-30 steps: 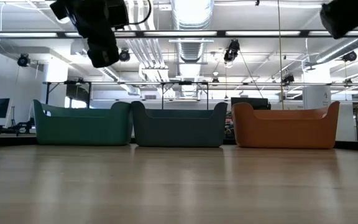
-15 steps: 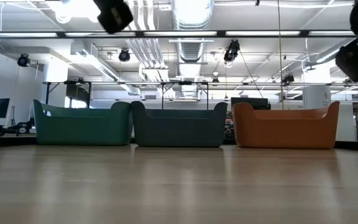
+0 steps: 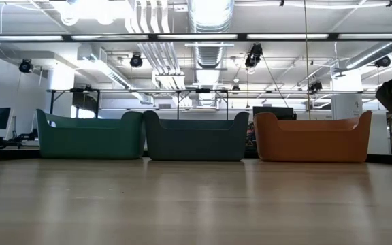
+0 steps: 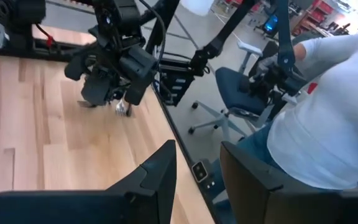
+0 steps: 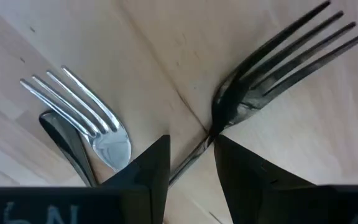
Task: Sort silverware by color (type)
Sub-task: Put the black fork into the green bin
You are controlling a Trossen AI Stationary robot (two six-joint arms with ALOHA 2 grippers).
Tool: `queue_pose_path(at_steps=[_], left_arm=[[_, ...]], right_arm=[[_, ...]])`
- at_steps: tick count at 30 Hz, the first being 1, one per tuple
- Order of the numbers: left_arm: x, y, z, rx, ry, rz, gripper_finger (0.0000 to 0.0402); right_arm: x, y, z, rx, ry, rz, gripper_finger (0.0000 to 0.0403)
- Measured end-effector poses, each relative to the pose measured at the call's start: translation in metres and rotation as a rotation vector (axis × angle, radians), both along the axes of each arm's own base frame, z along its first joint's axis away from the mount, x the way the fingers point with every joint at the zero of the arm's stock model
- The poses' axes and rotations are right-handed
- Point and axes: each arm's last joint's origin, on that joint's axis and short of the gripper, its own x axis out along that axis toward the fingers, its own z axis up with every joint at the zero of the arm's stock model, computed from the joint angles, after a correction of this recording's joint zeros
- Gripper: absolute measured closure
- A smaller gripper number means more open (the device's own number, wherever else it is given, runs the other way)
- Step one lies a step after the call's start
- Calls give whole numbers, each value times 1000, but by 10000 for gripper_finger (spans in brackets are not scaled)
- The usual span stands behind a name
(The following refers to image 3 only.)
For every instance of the black hanging ceiling device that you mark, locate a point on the black hanging ceiling device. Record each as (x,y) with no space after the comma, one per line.
(26,66)
(136,61)
(383,62)
(254,56)

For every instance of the thin vertical pole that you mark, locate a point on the thin vertical pole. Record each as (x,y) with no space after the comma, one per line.
(307,68)

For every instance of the orange plastic bin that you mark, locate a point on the orange plastic bin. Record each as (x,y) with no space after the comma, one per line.
(311,143)

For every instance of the black-framed background table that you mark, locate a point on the black-framed background table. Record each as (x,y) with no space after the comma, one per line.
(85,102)
(203,90)

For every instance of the teal plastic bin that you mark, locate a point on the teal plastic bin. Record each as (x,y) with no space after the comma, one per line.
(196,143)

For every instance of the black overhead bar with lights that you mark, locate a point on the black overhead bar with lights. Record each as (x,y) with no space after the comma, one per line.
(151,37)

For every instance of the green plastic bin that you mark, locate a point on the green plastic bin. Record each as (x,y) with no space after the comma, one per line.
(90,143)

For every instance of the silver ventilation duct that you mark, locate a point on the silver ventilation duct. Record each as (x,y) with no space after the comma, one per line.
(209,20)

